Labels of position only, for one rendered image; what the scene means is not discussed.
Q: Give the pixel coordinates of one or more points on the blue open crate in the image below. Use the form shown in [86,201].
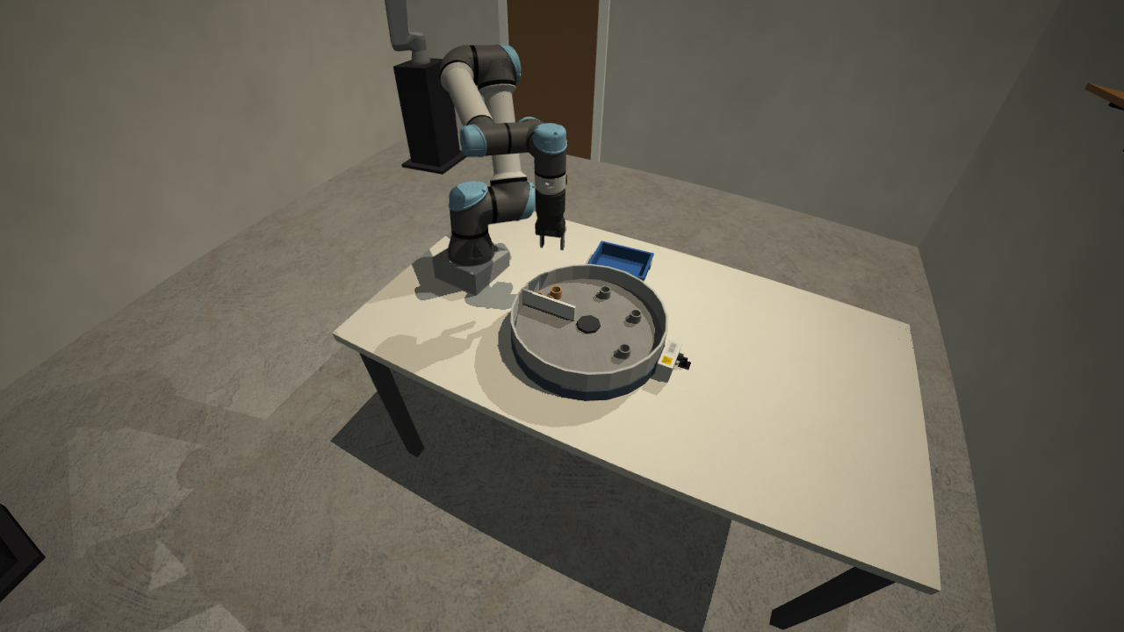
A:
[632,260]

